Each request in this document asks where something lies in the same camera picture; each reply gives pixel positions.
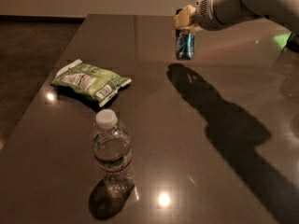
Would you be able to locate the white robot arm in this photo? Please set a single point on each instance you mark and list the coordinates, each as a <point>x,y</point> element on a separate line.
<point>282,12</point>

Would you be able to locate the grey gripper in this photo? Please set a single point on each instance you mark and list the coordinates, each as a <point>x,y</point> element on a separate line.
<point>205,13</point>

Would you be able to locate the silver blue redbull can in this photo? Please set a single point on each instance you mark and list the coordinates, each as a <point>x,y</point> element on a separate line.
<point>185,40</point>

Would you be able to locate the green chip bag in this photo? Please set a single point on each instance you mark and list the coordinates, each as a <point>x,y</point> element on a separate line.
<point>95,83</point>

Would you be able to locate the clear plastic water bottle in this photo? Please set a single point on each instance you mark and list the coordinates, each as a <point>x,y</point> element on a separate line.
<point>112,150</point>

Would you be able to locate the dark object with green light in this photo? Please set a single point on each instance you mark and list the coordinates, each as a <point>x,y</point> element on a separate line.
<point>293,42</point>

